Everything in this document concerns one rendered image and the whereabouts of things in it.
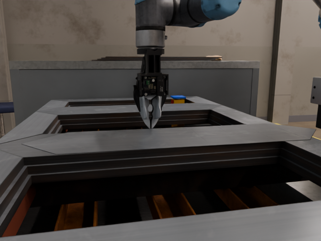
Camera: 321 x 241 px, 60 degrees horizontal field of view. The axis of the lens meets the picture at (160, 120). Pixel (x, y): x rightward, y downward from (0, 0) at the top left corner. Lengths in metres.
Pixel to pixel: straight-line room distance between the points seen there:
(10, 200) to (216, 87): 1.27
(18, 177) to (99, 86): 0.97
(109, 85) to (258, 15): 3.88
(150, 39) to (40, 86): 0.88
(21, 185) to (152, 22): 0.45
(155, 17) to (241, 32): 4.21
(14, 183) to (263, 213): 0.39
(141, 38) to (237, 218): 0.49
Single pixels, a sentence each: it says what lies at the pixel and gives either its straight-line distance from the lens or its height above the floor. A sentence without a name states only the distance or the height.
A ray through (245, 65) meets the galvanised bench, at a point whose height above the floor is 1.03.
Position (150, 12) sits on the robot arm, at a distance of 0.71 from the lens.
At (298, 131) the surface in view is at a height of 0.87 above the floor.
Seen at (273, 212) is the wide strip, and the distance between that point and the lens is 0.38.
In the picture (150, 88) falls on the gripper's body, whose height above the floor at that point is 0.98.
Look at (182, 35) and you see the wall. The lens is 4.55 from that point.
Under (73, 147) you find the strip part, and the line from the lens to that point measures 0.62.
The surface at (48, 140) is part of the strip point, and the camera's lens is 0.70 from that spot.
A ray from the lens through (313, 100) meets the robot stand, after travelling 1.10.
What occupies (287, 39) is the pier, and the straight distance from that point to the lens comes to 5.08.
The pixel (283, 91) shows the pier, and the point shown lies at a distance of 5.10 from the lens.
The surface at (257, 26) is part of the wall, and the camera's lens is 5.02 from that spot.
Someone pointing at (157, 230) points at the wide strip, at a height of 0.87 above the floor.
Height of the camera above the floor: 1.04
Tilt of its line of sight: 12 degrees down
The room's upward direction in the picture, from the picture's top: straight up
